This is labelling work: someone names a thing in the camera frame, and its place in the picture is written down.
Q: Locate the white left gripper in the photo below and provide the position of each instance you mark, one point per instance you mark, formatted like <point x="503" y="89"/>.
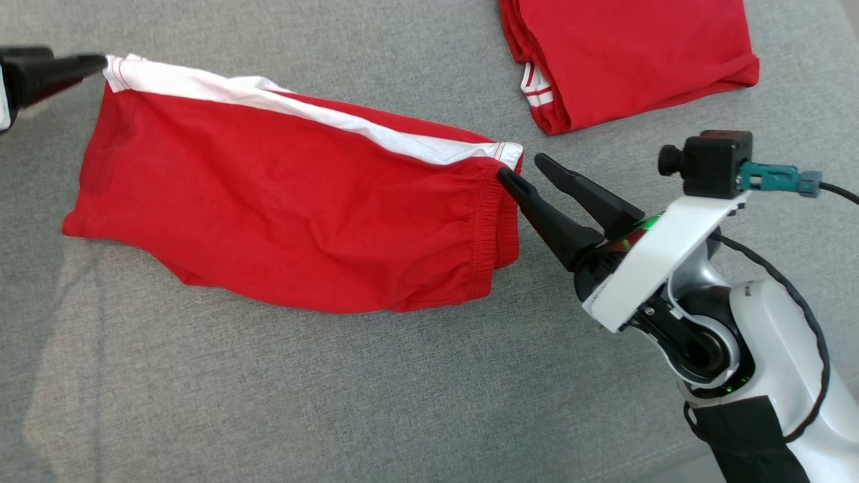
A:
<point x="13" y="74"/>

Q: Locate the red and white basketball jersey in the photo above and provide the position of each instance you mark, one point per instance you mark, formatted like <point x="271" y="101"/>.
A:
<point x="637" y="60"/>

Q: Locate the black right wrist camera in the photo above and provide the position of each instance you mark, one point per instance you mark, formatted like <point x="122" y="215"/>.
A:
<point x="715" y="164"/>

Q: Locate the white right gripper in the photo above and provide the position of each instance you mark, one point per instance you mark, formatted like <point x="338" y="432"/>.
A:
<point x="651" y="261"/>

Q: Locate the red shorts with white stripe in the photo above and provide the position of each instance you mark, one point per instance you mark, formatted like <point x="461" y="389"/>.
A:
<point x="268" y="215"/>

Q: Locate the teal right camera connector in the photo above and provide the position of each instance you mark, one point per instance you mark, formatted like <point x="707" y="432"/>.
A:
<point x="778" y="178"/>

